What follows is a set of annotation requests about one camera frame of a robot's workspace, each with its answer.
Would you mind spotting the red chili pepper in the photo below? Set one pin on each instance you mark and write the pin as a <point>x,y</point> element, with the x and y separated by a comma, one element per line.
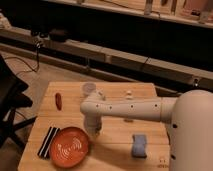
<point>58,101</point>

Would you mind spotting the black power adapter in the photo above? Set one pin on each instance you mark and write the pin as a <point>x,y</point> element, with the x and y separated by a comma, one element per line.
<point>58,35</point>

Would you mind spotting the white spray bottle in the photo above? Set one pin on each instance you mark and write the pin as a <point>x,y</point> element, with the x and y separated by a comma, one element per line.
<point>128,97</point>

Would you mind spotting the black white striped case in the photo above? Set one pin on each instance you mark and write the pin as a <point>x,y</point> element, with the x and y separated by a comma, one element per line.
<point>44,149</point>

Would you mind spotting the black office chair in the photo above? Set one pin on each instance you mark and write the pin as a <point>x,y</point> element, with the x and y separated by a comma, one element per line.
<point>12,97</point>

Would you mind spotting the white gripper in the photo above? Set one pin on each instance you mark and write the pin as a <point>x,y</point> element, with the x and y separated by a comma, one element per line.
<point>92,125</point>

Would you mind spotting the blue sponge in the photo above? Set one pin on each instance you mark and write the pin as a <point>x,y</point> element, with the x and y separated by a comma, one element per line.
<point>139,146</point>

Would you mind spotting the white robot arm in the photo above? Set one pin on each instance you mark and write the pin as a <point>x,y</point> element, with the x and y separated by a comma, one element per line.
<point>190,117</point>

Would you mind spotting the translucent plastic cup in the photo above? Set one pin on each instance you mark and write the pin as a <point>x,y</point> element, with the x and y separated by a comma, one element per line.
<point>88,88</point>

